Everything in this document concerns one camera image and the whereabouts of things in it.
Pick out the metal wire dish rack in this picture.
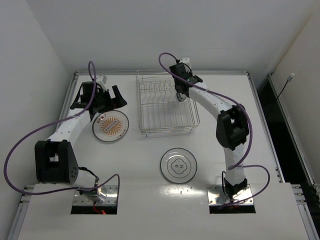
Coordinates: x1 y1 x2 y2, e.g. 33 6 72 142
135 70 200 137

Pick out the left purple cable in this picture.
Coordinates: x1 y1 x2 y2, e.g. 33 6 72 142
3 60 120 196

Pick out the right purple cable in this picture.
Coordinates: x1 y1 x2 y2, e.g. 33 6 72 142
158 52 271 208

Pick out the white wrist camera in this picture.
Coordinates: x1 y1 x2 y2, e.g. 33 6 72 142
97 75 108 87
178 57 192 72

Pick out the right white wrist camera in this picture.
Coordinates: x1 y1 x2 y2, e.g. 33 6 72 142
178 57 192 72

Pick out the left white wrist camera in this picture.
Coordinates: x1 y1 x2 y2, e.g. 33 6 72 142
97 75 108 87

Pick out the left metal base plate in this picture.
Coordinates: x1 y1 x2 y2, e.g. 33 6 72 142
72 185 119 207

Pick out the purple cable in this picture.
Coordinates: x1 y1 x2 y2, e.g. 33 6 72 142
158 52 271 208
3 60 120 196

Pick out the orange patterned plate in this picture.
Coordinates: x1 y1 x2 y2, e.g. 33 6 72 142
91 110 130 143

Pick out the metal base plate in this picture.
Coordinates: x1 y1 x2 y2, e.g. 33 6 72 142
72 185 119 207
207 185 254 206

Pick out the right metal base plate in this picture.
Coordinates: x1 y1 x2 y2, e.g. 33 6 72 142
207 185 254 206

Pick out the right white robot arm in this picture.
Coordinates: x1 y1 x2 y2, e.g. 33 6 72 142
169 62 250 199

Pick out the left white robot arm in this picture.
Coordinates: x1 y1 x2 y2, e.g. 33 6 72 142
34 81 129 203

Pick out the white plate black rim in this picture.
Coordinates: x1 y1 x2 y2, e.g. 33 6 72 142
159 147 198 184

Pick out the black hanging cable with plug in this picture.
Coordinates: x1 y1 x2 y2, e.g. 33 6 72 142
276 73 295 101

